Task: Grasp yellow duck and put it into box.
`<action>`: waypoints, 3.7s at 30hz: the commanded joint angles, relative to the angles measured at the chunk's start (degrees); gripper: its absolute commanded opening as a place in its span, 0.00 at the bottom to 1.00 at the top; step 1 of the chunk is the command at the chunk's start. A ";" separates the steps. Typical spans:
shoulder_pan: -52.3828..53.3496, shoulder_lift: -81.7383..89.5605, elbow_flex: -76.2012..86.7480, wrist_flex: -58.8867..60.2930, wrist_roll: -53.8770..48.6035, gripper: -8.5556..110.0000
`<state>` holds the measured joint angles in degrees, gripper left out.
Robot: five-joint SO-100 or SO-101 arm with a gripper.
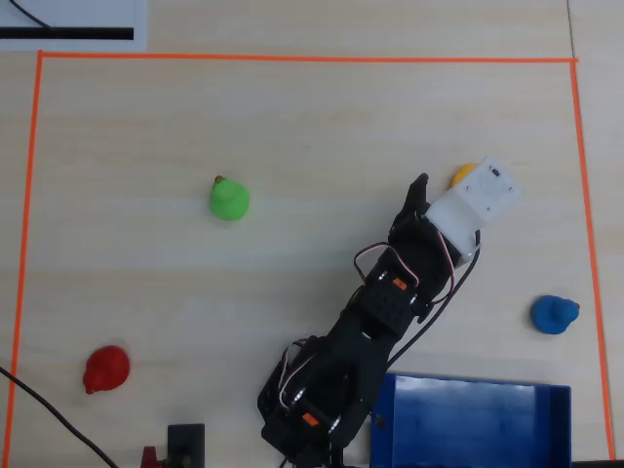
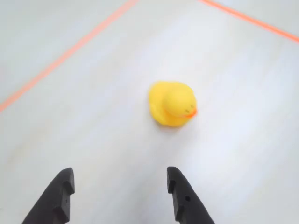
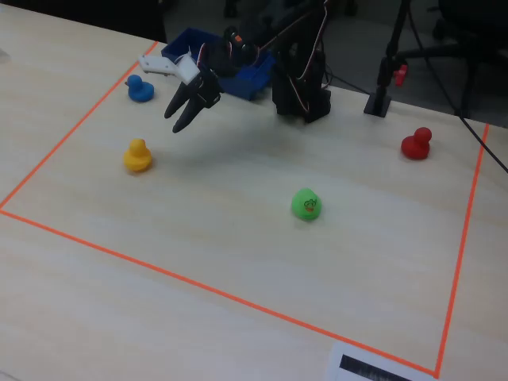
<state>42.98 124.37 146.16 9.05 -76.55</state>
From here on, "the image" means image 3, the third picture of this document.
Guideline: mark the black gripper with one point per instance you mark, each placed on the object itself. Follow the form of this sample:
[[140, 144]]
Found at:
[[203, 90]]

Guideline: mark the yellow rubber duck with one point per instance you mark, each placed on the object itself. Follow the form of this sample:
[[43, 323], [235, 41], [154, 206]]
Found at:
[[137, 156]]

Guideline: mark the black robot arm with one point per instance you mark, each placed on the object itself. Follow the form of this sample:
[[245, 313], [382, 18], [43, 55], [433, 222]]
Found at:
[[297, 93]]

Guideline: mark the blue rubber duck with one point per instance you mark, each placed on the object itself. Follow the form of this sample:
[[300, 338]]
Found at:
[[139, 89]]

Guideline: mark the blue plastic box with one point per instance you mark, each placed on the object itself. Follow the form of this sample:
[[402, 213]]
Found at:
[[244, 83]]

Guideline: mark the green rubber duck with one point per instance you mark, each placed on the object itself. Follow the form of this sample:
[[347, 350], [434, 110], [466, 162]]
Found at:
[[305, 205]]

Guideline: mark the red rubber duck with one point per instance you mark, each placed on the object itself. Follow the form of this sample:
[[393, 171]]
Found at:
[[416, 145]]

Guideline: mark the orange tape strip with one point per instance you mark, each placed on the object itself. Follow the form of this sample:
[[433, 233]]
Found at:
[[218, 293], [79, 123], [462, 246]]

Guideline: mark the red clamp knob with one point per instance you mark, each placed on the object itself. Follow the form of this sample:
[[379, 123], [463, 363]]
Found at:
[[401, 75]]

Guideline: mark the black office chair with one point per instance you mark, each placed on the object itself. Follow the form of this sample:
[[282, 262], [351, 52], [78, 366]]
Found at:
[[472, 39]]

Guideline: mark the white paper label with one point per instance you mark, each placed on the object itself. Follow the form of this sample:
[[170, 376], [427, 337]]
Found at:
[[357, 365]]

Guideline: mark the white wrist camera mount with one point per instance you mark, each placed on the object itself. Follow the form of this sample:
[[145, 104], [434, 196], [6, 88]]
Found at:
[[186, 69]]

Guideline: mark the black camera stand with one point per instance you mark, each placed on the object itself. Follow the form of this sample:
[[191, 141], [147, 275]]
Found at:
[[384, 79]]

